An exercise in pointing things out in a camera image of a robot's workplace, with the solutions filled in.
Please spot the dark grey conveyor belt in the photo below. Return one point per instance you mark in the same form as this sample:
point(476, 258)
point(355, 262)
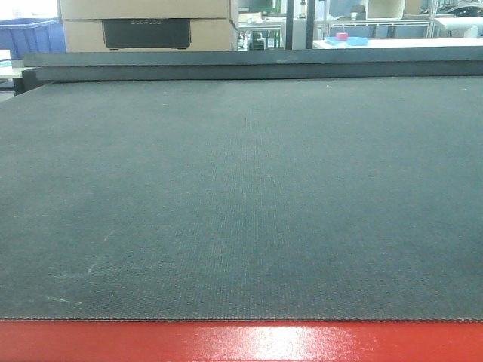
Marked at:
point(325, 200)

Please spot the small red block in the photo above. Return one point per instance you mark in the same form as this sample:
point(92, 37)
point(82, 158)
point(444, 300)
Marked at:
point(342, 36)

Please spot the cardboard box with black print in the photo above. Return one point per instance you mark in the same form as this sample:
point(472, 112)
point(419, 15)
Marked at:
point(150, 35)

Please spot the white background table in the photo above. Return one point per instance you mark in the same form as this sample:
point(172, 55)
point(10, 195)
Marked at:
point(409, 43)

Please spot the small blue tray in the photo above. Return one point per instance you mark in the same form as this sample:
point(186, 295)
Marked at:
point(350, 41)

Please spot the upper cardboard box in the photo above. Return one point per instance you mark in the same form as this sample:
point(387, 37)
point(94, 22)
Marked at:
point(147, 9)

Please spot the blue crate far left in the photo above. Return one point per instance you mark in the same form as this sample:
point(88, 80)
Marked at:
point(32, 35)

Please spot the black vertical post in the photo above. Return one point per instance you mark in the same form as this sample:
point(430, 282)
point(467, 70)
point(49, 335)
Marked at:
point(299, 25)

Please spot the dark conveyor far side rail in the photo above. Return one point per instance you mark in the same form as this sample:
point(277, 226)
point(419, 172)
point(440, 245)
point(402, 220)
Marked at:
point(256, 65)

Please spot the red conveyor frame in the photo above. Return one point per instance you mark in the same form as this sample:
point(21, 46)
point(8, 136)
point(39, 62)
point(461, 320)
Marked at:
point(240, 341)

